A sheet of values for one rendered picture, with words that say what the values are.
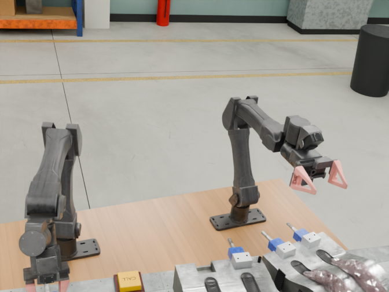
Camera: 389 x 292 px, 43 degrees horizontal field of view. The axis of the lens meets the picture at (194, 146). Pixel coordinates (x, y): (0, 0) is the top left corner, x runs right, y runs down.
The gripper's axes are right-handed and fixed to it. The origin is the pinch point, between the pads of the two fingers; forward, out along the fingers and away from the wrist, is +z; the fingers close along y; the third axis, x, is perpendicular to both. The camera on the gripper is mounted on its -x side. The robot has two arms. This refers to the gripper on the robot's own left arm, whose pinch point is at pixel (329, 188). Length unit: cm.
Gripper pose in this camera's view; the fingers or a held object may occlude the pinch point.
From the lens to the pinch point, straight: 132.3
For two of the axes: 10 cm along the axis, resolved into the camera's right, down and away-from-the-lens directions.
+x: -1.1, 8.5, 5.1
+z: 3.9, 5.1, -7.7
